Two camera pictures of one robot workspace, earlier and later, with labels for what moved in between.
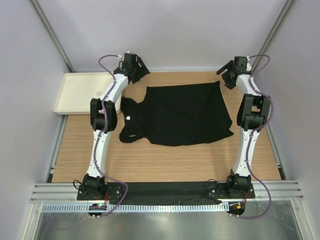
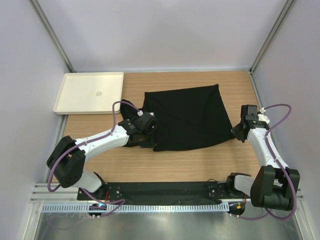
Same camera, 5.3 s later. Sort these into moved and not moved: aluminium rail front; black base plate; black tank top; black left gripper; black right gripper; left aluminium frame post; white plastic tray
Moved: black right gripper; black left gripper; black tank top
Not moved: aluminium rail front; left aluminium frame post; black base plate; white plastic tray
